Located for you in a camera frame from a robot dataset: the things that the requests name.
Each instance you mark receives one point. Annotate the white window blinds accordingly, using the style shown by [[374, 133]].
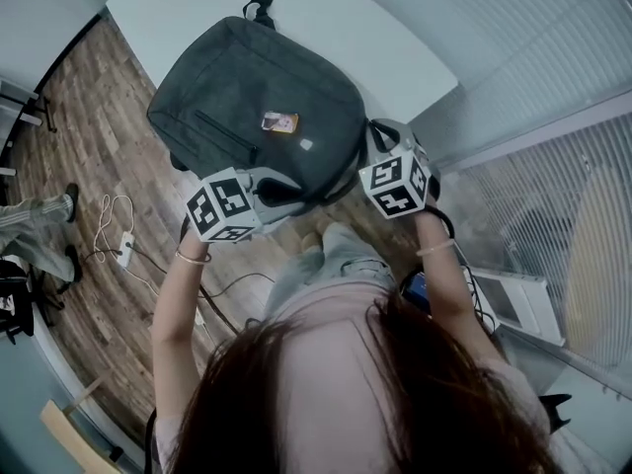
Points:
[[568, 190]]

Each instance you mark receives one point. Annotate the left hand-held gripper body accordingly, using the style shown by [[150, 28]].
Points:
[[222, 205]]

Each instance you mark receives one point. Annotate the whiteboard stand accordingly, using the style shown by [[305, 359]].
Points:
[[29, 106]]

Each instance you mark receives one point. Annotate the thin left wrist bangle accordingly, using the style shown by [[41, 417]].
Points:
[[192, 260]]

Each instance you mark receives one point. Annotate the person's light jeans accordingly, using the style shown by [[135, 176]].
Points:
[[340, 260]]

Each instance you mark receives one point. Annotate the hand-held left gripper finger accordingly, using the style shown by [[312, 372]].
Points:
[[281, 211], [276, 173]]

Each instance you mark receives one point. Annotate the dark grey backpack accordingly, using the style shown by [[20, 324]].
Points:
[[257, 77]]

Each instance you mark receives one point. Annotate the person's left forearm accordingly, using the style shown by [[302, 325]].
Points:
[[173, 304]]

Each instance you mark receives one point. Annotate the person's pale pink shirt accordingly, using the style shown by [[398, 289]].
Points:
[[336, 363]]

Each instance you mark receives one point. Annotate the person's right forearm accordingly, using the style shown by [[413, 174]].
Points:
[[444, 284]]

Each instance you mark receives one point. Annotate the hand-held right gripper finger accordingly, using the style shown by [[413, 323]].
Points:
[[372, 148], [407, 138]]

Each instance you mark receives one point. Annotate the white cabinet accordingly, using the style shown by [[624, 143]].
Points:
[[533, 304]]

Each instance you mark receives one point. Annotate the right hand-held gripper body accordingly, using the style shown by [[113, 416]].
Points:
[[395, 185]]

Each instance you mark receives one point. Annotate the black office chair white print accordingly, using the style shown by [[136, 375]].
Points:
[[15, 284]]

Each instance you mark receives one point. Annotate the plain black office chair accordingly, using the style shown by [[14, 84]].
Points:
[[553, 408]]

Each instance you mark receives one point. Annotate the small colourful card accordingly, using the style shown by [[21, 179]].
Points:
[[280, 122]]

